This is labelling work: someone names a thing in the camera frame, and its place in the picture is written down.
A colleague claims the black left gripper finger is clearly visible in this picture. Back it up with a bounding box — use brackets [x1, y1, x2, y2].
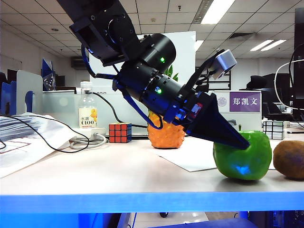
[185, 93, 250, 150]

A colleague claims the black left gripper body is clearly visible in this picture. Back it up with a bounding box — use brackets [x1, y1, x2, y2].
[163, 91, 216, 133]

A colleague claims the orange pineapple with green leaves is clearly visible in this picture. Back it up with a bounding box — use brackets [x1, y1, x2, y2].
[147, 65, 186, 150]

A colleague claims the green apple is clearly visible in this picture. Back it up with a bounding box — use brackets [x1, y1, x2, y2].
[212, 130, 273, 181]

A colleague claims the brown kiwi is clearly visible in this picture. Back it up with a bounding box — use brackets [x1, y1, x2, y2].
[273, 140, 304, 180]

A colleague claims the purple and white name plate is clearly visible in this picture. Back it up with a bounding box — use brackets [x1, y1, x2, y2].
[215, 91, 261, 113]

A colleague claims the white paper sheet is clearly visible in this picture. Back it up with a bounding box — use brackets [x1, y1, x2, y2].
[155, 148, 277, 172]

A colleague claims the silver mirror cube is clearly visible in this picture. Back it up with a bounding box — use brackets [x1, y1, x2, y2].
[262, 120, 285, 140]

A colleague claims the coloured Rubik's cube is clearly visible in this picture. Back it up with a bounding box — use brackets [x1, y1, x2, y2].
[108, 122, 133, 143]

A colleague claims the ceiling light strip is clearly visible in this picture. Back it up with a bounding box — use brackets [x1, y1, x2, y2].
[249, 39, 274, 52]
[260, 39, 287, 52]

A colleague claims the ceiling air vent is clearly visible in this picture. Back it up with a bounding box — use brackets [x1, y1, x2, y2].
[228, 32, 257, 40]

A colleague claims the white power strip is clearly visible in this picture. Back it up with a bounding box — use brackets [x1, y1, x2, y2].
[71, 127, 106, 141]

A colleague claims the clear C100 drink bottle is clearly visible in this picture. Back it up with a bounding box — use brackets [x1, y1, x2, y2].
[77, 81, 98, 129]

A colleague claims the wide ceiling light panel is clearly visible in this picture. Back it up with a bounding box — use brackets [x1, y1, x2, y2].
[200, 0, 236, 24]

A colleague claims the frosted glass desk partition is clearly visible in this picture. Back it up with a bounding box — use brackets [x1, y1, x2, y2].
[42, 91, 262, 136]

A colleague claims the blue patterned board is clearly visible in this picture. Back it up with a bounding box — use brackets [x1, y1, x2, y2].
[41, 58, 57, 91]

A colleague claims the white printed plastic bag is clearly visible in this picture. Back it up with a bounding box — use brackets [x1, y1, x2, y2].
[0, 113, 79, 179]

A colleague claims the white metal bookend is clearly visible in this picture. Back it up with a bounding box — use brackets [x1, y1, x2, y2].
[16, 69, 43, 115]

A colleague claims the stack of white papers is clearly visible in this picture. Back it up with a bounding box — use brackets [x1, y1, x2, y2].
[0, 115, 46, 139]

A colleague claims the blue metal bookend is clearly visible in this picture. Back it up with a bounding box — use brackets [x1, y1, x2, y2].
[0, 80, 36, 116]

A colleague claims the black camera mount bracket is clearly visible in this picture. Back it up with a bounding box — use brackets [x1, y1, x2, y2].
[186, 56, 225, 96]

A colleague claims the black wall rack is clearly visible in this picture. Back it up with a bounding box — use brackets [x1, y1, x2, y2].
[220, 67, 231, 91]

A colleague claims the black arm wrist cable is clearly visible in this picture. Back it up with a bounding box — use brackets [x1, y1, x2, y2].
[122, 91, 164, 130]

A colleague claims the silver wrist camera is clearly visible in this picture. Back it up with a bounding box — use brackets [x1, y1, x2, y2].
[211, 49, 238, 80]

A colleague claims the white looped cable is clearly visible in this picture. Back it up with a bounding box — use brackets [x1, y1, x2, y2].
[274, 58, 304, 111]

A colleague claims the thick black monitor cable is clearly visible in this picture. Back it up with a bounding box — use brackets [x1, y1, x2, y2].
[91, 91, 150, 129]

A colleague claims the black looped cable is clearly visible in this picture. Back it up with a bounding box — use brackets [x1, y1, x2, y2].
[288, 42, 304, 100]

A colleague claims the thin black cable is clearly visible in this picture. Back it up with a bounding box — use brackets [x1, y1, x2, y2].
[0, 114, 90, 153]

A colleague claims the black arm elbow cable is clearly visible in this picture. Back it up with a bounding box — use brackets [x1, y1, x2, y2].
[81, 45, 118, 80]

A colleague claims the white power strip cable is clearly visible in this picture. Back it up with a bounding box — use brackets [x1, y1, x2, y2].
[68, 134, 108, 150]

